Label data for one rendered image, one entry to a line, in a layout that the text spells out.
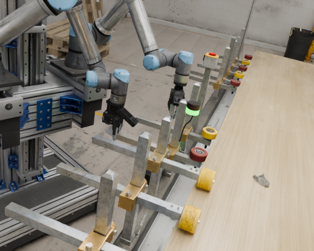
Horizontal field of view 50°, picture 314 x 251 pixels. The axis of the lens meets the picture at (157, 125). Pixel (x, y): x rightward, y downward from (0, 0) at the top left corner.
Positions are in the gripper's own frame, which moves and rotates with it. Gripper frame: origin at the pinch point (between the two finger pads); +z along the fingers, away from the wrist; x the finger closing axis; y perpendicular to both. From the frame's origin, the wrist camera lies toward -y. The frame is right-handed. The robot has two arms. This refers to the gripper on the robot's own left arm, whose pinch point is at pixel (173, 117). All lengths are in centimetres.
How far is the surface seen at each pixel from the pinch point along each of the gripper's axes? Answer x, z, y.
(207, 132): -17.4, 0.5, -10.8
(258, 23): -258, 35, 713
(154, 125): 9.3, 7.0, 1.2
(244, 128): -40.8, 1.1, 2.9
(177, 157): -2.1, 6.5, -29.5
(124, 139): 23.8, 6.5, -20.1
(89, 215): 41, 91, 16
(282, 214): -38, 1, -68
